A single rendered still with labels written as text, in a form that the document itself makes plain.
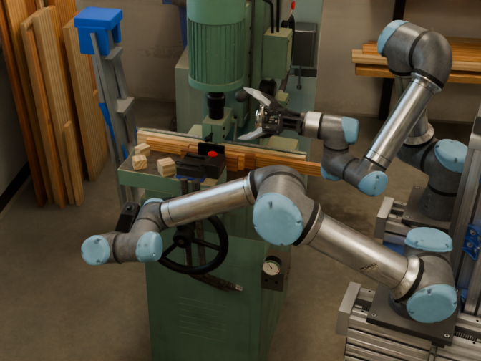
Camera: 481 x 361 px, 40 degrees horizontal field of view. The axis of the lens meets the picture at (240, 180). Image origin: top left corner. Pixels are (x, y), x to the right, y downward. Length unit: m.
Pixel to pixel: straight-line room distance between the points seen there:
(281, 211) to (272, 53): 0.88
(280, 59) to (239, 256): 0.68
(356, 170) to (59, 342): 1.58
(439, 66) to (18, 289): 2.14
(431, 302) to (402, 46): 0.73
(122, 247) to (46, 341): 1.31
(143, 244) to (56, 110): 1.87
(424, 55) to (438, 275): 0.62
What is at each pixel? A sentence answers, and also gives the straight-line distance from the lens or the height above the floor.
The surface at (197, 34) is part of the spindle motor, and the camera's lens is 2.04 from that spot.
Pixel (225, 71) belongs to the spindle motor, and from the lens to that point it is 2.06.
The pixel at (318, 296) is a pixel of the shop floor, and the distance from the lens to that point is 3.10.
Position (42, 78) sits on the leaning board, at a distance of 3.42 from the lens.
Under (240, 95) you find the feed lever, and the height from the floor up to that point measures 1.26.
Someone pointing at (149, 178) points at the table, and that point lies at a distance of 2.22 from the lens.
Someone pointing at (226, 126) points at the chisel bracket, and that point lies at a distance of 2.23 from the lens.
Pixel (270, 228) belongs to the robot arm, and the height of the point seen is 1.16.
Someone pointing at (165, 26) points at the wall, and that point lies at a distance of 4.60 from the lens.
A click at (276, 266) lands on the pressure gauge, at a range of 2.19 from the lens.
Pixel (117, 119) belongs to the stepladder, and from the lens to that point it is 2.99.
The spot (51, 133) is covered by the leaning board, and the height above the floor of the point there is 0.44.
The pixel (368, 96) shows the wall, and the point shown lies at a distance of 4.66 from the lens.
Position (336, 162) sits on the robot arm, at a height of 1.09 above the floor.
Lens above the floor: 2.06
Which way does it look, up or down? 32 degrees down
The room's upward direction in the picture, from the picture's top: 1 degrees clockwise
